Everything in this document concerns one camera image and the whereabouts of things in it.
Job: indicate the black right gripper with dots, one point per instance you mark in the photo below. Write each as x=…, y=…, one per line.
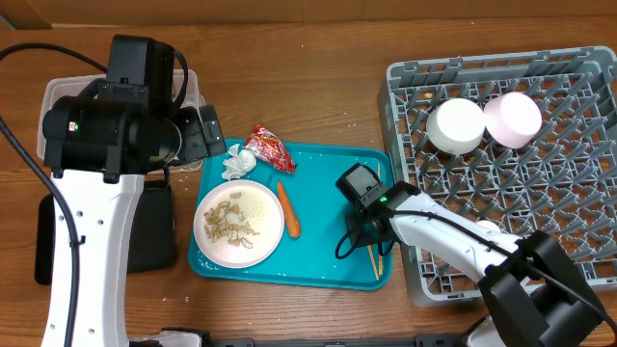
x=362, y=236

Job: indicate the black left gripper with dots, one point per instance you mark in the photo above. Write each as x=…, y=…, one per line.
x=196, y=147

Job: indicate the white tissue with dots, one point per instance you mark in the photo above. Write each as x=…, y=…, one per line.
x=239, y=163

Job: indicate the red snack wrapper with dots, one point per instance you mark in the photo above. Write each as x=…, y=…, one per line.
x=267, y=147

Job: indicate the wooden chopstick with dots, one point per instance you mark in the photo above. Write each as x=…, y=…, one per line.
x=373, y=262
x=380, y=259

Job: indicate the orange carrot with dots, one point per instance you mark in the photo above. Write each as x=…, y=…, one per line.
x=291, y=219

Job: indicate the pink plate with food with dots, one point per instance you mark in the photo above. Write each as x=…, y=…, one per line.
x=238, y=224

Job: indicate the white cup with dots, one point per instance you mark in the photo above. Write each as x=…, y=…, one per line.
x=489, y=225

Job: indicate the white bowl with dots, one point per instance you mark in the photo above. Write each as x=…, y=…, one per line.
x=456, y=127

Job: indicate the pink bowl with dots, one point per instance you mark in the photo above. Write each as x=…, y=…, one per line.
x=512, y=119

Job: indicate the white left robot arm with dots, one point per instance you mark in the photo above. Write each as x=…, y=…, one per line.
x=100, y=145

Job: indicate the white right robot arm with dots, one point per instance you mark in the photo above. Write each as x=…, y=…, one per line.
x=534, y=293

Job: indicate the teal serving tray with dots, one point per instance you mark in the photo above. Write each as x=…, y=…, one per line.
x=310, y=260

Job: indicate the black tray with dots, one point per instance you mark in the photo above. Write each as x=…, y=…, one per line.
x=152, y=240

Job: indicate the clear plastic bin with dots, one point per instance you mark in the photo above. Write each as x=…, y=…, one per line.
x=72, y=86

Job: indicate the grey dish rack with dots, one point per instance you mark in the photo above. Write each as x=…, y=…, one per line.
x=562, y=182

